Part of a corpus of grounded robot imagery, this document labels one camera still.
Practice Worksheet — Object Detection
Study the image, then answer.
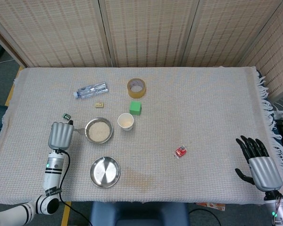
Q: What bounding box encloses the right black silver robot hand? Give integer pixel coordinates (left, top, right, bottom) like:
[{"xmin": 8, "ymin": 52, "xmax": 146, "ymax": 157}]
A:
[{"xmin": 235, "ymin": 135, "xmax": 283, "ymax": 192}]

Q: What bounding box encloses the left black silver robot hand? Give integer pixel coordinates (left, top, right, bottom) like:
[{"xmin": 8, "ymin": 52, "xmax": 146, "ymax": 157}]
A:
[{"xmin": 48, "ymin": 120, "xmax": 75, "ymax": 150}]

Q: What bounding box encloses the steel bowl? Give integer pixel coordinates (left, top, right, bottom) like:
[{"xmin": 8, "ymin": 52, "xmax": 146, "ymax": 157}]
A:
[{"xmin": 84, "ymin": 117, "xmax": 114, "ymax": 145}]

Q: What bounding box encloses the steel plate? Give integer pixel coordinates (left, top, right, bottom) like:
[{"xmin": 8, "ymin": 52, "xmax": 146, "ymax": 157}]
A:
[{"xmin": 89, "ymin": 156, "xmax": 121, "ymax": 189}]

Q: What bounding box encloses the white paper cup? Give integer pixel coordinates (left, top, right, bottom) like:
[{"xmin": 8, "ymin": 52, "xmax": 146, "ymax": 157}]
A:
[{"xmin": 117, "ymin": 113, "xmax": 134, "ymax": 131}]

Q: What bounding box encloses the clear plastic water bottle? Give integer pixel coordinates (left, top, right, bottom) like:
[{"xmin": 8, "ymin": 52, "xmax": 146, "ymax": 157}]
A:
[{"xmin": 73, "ymin": 81, "xmax": 109, "ymax": 99}]

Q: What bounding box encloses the orange printed packet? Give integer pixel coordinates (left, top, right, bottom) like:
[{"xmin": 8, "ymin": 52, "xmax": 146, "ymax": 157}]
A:
[{"xmin": 195, "ymin": 202, "xmax": 226, "ymax": 211}]

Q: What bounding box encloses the green cube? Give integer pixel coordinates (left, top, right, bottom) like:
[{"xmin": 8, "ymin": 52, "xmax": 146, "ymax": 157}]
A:
[{"xmin": 129, "ymin": 101, "xmax": 142, "ymax": 116}]

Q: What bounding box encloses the brown packing tape roll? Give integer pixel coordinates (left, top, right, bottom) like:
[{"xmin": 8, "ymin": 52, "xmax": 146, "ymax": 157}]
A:
[{"xmin": 127, "ymin": 78, "xmax": 147, "ymax": 98}]

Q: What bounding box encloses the red snack packet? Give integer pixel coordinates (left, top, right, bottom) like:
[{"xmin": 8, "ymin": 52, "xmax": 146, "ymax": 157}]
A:
[{"xmin": 173, "ymin": 145, "xmax": 188, "ymax": 160}]

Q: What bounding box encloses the beige woven tablecloth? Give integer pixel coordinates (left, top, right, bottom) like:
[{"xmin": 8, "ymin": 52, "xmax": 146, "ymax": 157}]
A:
[{"xmin": 0, "ymin": 66, "xmax": 283, "ymax": 205}]

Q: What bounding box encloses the woven bamboo folding screen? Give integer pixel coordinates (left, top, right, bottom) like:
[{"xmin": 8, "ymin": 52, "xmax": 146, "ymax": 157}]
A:
[{"xmin": 0, "ymin": 0, "xmax": 283, "ymax": 102}]

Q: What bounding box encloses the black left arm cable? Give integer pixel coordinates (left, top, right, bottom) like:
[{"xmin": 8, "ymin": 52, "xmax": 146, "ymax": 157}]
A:
[{"xmin": 54, "ymin": 148, "xmax": 92, "ymax": 226}]

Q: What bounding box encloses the black floor cable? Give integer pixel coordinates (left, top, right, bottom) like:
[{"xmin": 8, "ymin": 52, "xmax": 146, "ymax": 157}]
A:
[{"xmin": 188, "ymin": 207, "xmax": 221, "ymax": 226}]

